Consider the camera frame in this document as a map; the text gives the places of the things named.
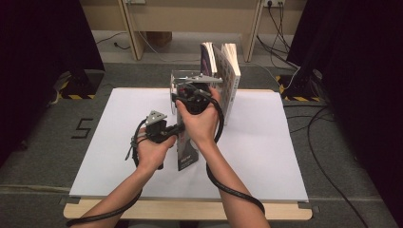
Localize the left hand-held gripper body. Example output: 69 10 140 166
145 109 175 144

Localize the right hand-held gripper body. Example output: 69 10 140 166
172 74 223 116

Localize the black book with red print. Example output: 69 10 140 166
175 84 201 172

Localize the white book with picture grid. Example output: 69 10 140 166
212 43 241 118

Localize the person's left hand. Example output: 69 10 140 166
136 127 177 174

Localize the person's right hand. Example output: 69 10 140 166
175 86 223 150

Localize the brown cardboard box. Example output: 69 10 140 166
145 30 174 48

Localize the beige wooden desk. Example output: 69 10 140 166
79 0 307 63

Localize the white board sheet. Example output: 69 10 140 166
68 87 310 203

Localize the black stand base hazard tape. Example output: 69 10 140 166
275 67 324 103
58 69 106 101

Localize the black curtain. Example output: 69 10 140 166
286 0 403 224
0 0 106 165

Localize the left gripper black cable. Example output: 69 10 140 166
66 118 150 228

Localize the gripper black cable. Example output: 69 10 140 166
66 118 150 228
202 89 266 217

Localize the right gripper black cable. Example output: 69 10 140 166
202 89 266 217

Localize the black cable bundle from socket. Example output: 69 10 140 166
256 3 301 71

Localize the black floor cable with plug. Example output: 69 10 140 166
95 30 131 51

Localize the thin black floor cable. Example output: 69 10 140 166
283 104 336 134

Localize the long black floor cable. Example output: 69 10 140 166
306 105 370 228

